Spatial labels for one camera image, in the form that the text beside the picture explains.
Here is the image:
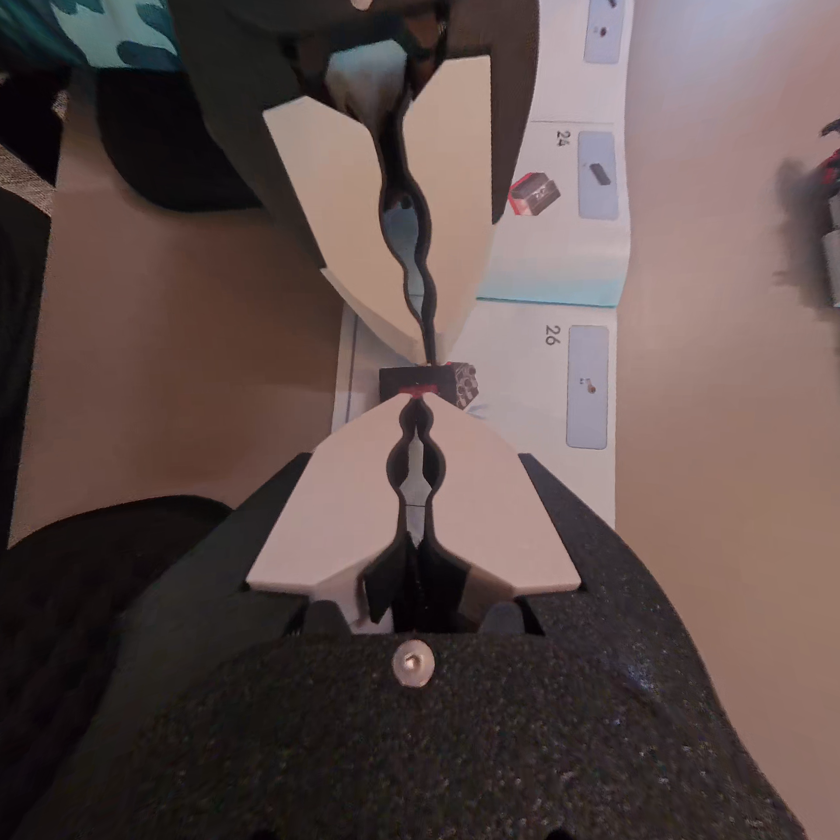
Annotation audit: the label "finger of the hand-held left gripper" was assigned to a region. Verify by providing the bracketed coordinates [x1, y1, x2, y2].
[397, 52, 496, 358]
[261, 94, 434, 365]

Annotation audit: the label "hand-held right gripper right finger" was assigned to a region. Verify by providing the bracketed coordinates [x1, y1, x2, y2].
[416, 392, 583, 632]

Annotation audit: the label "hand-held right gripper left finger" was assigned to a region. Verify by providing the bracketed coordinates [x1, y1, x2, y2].
[246, 394, 421, 634]

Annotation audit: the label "small red black brick assembly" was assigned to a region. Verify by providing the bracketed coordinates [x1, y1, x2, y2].
[379, 362, 480, 413]

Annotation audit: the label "grey desk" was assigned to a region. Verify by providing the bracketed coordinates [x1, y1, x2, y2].
[10, 0, 840, 840]

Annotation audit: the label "black cushion pad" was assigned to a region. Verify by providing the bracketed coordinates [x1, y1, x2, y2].
[97, 69, 263, 212]
[0, 495, 234, 840]

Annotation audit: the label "person's teal patterned pants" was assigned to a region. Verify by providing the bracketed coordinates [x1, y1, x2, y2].
[0, 0, 181, 73]

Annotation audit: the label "open white instruction booklet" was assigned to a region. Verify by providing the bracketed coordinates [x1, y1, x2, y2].
[331, 0, 636, 531]

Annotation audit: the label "grey toy brick truck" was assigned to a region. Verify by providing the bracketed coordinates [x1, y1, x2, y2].
[817, 118, 840, 309]

